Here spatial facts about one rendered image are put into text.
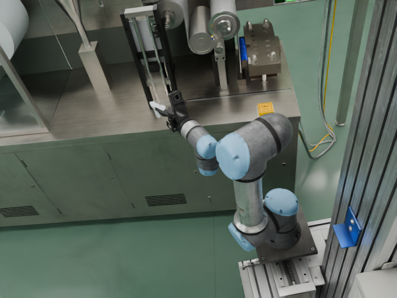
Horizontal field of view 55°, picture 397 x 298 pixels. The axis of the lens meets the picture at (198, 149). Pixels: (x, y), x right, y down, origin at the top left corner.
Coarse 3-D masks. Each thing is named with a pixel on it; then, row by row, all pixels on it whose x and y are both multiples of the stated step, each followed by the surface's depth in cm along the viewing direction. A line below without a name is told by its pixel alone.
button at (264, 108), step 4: (260, 104) 187; (264, 104) 187; (268, 104) 186; (260, 108) 185; (264, 108) 185; (268, 108) 184; (272, 108) 184; (260, 112) 184; (264, 112) 183; (268, 112) 183; (272, 112) 183
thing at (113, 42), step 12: (180, 24) 215; (60, 36) 221; (72, 36) 221; (96, 36) 221; (108, 36) 221; (120, 36) 221; (168, 36) 220; (180, 36) 220; (72, 48) 227; (108, 48) 227; (120, 48) 227; (180, 48) 226; (228, 48) 226; (72, 60) 233; (108, 60) 233; (120, 60) 233; (132, 60) 233
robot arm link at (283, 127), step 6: (270, 114) 105; (276, 114) 106; (270, 120) 103; (276, 120) 103; (282, 120) 104; (288, 120) 107; (276, 126) 102; (282, 126) 102; (288, 126) 104; (276, 132) 101; (282, 132) 102; (288, 132) 103; (282, 138) 102; (288, 138) 104; (282, 144) 103; (288, 144) 106; (282, 150) 105
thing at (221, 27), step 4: (220, 20) 176; (224, 20) 175; (228, 20) 176; (220, 24) 176; (224, 24) 176; (228, 24) 176; (216, 28) 178; (220, 28) 177; (224, 28) 177; (232, 28) 177; (220, 32) 179; (224, 32) 179; (228, 32) 179
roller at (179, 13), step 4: (160, 4) 172; (164, 4) 172; (168, 4) 172; (172, 4) 172; (176, 4) 172; (160, 8) 174; (164, 8) 174; (168, 8) 174; (172, 8) 174; (176, 8) 174; (180, 8) 174; (160, 12) 175; (176, 12) 175; (180, 12) 175; (176, 16) 176; (180, 16) 176; (176, 20) 178; (180, 20) 178; (176, 24) 180
